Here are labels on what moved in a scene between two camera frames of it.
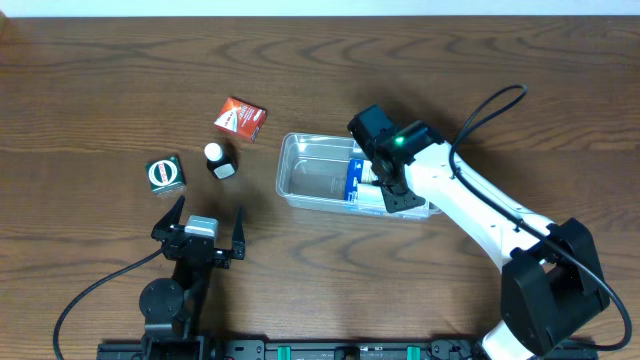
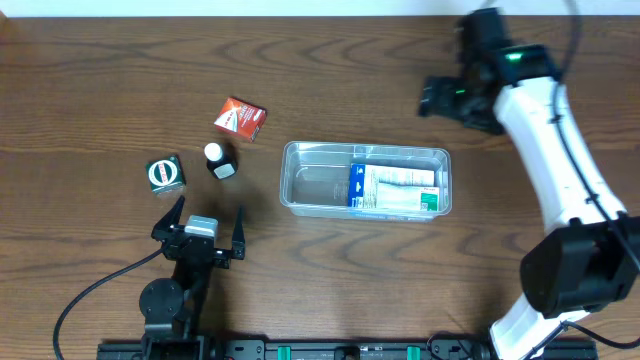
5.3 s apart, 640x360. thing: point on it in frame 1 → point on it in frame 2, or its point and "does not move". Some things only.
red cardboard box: (241, 119) does not move
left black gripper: (165, 230) does not move
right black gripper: (401, 201) → (439, 98)
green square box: (165, 174) does not move
